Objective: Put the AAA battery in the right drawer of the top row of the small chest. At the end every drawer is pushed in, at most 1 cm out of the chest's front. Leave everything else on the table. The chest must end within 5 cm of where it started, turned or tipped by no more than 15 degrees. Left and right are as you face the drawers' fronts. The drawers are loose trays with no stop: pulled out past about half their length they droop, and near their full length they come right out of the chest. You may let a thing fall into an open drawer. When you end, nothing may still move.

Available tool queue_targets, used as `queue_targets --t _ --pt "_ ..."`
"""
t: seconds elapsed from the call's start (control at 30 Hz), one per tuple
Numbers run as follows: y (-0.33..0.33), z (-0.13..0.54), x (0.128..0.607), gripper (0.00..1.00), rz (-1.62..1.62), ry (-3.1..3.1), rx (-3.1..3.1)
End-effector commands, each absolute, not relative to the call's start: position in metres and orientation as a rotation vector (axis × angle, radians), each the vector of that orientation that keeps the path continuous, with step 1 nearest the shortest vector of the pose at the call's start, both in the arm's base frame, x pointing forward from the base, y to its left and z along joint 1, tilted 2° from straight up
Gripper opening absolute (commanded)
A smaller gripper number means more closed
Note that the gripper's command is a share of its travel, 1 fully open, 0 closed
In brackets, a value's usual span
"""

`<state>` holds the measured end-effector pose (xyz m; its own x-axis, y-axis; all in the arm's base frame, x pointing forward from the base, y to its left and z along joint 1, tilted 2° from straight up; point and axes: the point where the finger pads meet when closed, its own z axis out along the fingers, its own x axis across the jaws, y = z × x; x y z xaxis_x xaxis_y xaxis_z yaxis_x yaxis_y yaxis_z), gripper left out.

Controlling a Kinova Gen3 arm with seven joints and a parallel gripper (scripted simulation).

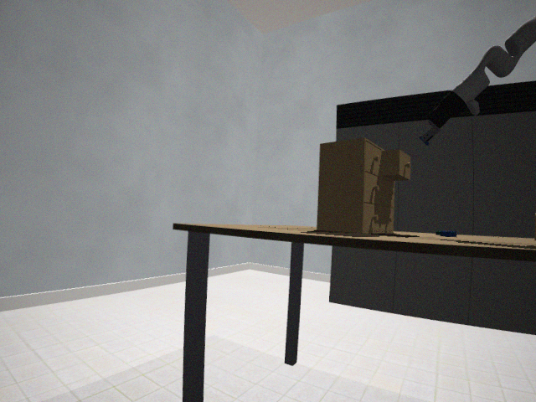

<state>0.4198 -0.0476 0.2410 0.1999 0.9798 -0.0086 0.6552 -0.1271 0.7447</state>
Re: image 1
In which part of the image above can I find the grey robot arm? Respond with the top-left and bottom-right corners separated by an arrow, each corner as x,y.
463,15 -> 536,95

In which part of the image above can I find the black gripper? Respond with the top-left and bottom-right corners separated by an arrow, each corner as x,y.
421,81 -> 480,142

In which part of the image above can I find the small wooden chest of drawers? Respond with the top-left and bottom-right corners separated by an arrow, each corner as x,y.
317,137 -> 394,234

